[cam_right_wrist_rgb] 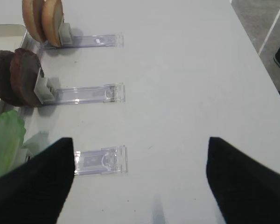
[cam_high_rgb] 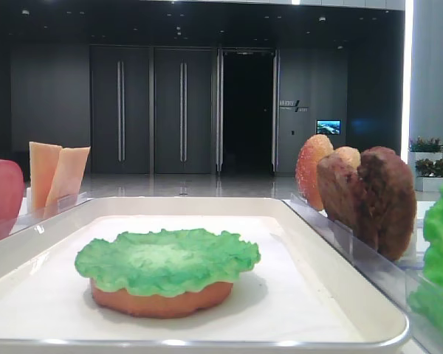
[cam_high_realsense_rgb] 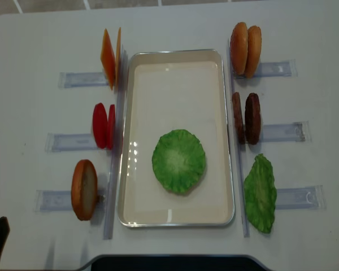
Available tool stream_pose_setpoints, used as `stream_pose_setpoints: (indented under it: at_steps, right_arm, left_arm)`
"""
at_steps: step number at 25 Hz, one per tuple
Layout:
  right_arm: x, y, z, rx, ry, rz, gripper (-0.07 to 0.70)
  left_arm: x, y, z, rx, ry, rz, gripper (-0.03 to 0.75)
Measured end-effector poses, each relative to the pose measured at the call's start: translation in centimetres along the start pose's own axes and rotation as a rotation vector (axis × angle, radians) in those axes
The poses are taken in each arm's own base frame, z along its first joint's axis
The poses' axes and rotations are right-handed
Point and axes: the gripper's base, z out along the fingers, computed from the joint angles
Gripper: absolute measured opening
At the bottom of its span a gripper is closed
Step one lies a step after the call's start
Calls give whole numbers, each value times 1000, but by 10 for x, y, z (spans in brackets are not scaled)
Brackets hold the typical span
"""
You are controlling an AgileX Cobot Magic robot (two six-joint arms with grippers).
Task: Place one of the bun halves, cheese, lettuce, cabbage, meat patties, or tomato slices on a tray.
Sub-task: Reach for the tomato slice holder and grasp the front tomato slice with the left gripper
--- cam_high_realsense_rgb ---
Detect green lettuce leaf on tray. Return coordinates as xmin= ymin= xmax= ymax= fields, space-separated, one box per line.
xmin=151 ymin=129 xmax=206 ymax=194

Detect brown meat patty inner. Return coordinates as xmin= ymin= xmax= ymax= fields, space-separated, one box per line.
xmin=232 ymin=92 xmax=246 ymax=145

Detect dark meat patty outer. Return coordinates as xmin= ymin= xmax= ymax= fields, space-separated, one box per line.
xmin=245 ymin=93 xmax=262 ymax=145

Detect orange cheese slice inner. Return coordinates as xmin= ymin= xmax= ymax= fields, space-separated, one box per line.
xmin=115 ymin=28 xmax=121 ymax=89

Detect orange cheese slice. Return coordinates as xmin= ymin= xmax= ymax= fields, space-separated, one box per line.
xmin=115 ymin=28 xmax=121 ymax=89
xmin=101 ymin=29 xmax=115 ymax=90

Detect orange cheese slice outer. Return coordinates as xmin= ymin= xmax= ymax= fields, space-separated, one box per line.
xmin=101 ymin=29 xmax=115 ymax=90

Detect standing green lettuce leaf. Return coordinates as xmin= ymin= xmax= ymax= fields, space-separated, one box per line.
xmin=244 ymin=154 xmax=277 ymax=234

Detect white metal tray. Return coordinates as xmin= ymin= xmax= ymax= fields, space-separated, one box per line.
xmin=118 ymin=49 xmax=235 ymax=228

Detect bun half on left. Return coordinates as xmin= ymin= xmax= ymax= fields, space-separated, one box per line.
xmin=71 ymin=159 xmax=98 ymax=221

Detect sesame bun top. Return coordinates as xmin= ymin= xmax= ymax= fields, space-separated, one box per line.
xmin=230 ymin=22 xmax=248 ymax=75

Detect plain bun half right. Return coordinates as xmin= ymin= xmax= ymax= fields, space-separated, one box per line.
xmin=244 ymin=25 xmax=262 ymax=78

